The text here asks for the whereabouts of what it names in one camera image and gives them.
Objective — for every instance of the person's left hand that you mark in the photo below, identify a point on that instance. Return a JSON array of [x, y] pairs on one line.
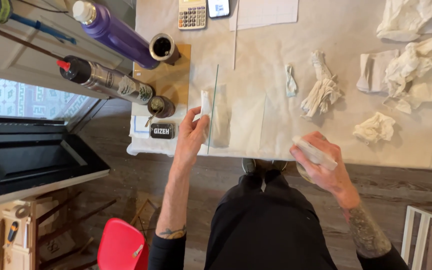
[[189, 138]]

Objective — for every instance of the person's right hand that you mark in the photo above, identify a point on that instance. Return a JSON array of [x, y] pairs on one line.
[[326, 170]]

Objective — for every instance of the person's right fingers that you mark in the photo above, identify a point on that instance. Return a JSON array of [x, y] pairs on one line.
[[299, 153]]

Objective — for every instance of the spray bottle with white head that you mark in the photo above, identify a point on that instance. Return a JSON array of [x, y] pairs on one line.
[[315, 152]]

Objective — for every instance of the clear glass pane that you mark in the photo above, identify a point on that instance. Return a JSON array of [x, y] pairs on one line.
[[213, 105]]

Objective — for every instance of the person's grey shoe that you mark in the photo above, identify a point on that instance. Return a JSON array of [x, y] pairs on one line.
[[280, 165], [248, 165]]

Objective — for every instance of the twisted white paper towel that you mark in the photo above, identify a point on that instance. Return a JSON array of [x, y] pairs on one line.
[[323, 92]]

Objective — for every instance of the small white paper scrap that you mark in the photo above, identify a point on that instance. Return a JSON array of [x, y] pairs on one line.
[[291, 82]]

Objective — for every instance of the balled white paper towel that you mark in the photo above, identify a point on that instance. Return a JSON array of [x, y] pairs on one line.
[[374, 128]]

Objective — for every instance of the person's black trousers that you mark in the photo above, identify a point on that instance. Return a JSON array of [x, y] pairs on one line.
[[264, 225]]

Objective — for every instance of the white table cloth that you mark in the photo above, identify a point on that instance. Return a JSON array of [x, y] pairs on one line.
[[351, 63]]

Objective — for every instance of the flat folded white paper towel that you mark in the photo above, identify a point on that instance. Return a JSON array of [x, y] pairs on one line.
[[371, 71]]

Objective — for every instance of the black rectangular tin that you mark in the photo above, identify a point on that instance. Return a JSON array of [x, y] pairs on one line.
[[162, 131]]

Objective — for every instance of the large crumpled white paper towel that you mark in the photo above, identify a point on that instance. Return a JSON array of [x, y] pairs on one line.
[[418, 75], [403, 18]]

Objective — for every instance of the white paper sheet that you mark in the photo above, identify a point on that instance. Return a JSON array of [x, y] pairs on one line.
[[266, 13]]

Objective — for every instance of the brown cup with metal straw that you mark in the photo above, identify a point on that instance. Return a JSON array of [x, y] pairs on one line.
[[161, 107]]

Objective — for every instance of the wooden board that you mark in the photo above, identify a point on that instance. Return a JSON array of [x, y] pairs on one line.
[[171, 80]]

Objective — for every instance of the white napkin with blue line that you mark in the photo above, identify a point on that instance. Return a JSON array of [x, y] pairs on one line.
[[139, 127]]

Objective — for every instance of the black smartphone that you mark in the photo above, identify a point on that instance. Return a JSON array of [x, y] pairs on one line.
[[218, 7]]

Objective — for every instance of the metal rimmed brown cup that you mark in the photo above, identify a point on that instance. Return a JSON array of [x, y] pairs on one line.
[[162, 47]]

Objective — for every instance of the white calculator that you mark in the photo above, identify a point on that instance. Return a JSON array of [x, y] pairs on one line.
[[192, 15]]

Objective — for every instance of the red plastic chair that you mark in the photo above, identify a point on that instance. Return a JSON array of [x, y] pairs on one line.
[[120, 247]]

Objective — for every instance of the steel thermos with black cap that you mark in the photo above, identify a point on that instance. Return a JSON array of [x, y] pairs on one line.
[[105, 79]]

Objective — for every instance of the purple bottle with white cap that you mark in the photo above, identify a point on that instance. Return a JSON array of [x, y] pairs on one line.
[[114, 32]]

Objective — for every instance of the black panelled door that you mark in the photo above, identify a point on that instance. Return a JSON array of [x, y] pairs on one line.
[[32, 161]]

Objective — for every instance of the grey panelled door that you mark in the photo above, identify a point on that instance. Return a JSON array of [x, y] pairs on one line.
[[51, 48]]

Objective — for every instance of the wooden shelf with tools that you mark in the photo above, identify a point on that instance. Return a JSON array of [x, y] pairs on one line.
[[17, 236]]

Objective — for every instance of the thin brown rod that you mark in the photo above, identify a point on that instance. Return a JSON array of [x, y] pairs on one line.
[[21, 39]]

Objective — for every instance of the white metal frame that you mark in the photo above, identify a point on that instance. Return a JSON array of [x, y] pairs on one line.
[[414, 236]]

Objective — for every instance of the small wooden frame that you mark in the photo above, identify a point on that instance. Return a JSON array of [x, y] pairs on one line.
[[144, 217]]

